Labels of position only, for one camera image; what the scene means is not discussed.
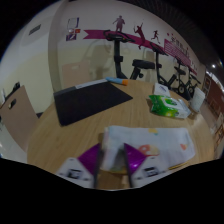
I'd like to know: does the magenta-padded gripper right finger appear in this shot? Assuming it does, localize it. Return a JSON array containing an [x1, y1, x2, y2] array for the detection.
[[123, 143, 171, 188]]

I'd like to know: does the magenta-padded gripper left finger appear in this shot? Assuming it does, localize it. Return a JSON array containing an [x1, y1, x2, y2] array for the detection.
[[55, 143, 103, 188]]

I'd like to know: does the white printed towel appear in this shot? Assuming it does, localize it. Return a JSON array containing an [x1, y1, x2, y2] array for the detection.
[[100, 125, 196, 174]]

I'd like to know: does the green wet wipes pack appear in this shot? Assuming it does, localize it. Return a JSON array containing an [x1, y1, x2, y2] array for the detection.
[[148, 94, 192, 119]]

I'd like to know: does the black mouse pad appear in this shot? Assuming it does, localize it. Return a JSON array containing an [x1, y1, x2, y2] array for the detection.
[[53, 81, 134, 127]]

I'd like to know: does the small white tissue pack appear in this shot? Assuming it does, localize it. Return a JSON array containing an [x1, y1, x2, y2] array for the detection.
[[152, 82, 171, 98]]

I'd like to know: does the blue and orange tube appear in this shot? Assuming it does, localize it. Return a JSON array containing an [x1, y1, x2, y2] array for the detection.
[[105, 77, 129, 86]]

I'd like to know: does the large black exercise bike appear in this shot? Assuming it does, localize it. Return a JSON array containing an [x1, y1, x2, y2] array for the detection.
[[103, 29, 156, 81]]

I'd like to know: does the purple wall sign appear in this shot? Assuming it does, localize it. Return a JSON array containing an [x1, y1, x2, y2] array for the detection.
[[65, 33, 78, 42]]

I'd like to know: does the white wall poster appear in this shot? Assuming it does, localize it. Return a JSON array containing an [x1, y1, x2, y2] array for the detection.
[[67, 17, 80, 33]]

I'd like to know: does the grey wall vent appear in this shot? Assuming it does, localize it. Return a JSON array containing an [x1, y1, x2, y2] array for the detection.
[[28, 23, 42, 36]]

